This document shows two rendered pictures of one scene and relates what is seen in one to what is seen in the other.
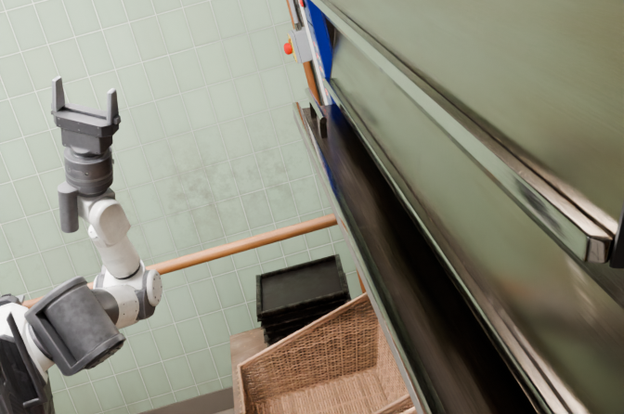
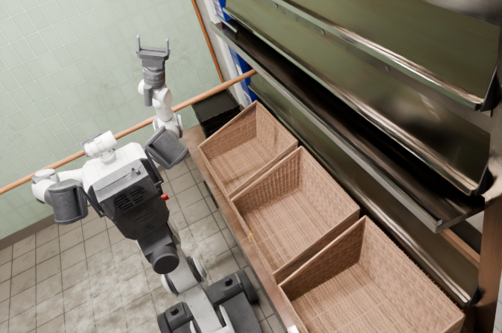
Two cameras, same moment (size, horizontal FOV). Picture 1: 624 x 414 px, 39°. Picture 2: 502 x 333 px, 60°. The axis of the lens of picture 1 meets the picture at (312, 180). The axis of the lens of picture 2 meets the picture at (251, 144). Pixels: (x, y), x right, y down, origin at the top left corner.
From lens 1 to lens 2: 52 cm
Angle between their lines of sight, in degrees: 20
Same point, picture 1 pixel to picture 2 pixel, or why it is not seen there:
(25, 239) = (60, 103)
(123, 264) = (168, 115)
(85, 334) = (174, 150)
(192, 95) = (135, 17)
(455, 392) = (367, 150)
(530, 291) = (400, 110)
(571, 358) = (426, 134)
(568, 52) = (451, 34)
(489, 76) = (396, 35)
